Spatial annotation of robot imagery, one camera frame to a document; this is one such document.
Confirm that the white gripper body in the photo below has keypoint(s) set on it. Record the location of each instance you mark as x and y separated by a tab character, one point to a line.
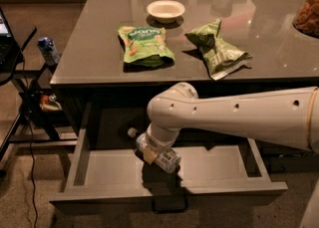
159	146

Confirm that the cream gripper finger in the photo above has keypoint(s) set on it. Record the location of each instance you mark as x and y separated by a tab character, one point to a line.
149	155

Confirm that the clear blue plastic bottle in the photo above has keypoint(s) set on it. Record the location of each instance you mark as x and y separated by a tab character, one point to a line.
167	160

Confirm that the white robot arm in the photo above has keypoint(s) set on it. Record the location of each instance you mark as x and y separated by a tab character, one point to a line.
289	117

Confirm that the open grey top drawer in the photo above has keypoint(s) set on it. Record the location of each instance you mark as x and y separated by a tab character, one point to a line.
108	169

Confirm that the green snack bag with logo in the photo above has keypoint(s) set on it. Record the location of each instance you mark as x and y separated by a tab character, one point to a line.
145	46

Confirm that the crumpled green chip bag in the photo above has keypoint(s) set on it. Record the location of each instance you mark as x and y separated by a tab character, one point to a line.
220	57

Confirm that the small items on stand shelf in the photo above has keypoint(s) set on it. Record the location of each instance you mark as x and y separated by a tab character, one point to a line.
50	103

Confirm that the black side stand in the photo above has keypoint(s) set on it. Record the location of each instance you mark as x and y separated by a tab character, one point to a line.
27	84

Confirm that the dark cabinet with lower drawers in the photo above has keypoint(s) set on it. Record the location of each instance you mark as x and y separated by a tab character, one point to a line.
289	160

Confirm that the white paper bowl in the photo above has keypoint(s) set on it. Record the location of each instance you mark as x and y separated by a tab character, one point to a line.
165	11

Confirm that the blue drink can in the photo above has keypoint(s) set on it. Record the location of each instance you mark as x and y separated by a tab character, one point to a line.
48	50

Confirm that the black laptop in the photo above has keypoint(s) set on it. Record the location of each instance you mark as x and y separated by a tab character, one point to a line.
8	44

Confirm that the clear jar of snacks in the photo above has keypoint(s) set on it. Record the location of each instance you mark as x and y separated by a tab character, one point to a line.
306	19

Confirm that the metal drawer handle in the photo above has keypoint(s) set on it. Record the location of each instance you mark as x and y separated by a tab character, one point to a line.
169	204

